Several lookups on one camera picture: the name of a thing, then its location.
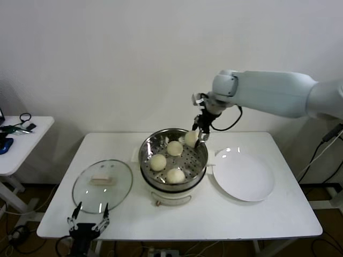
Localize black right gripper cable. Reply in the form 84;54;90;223
211;104;243;132

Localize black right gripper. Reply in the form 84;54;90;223
191;108;222;148

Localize blue object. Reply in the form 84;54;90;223
0;138;14;155

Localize white electric cooking pot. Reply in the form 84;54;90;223
130;148;217;207

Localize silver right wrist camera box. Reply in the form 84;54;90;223
191;92;208;108

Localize green handled tool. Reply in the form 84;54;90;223
0;125;32;136

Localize perforated steel steamer basket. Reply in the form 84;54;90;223
138;128;209;187

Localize white round plate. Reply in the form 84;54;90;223
213;147;276;202

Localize white side table rounded corners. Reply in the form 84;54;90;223
0;116;55;224

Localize white steamed baozi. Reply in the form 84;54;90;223
166;140;184;156
166;168;185;184
148;154;167;171
184;130;200;148

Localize glass pot lid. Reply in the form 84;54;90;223
71;160;134;214

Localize black power adapter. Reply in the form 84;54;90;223
321;124;343;142

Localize black looped cable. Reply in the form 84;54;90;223
13;113;32;127

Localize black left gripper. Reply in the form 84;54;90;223
66;202;110;257

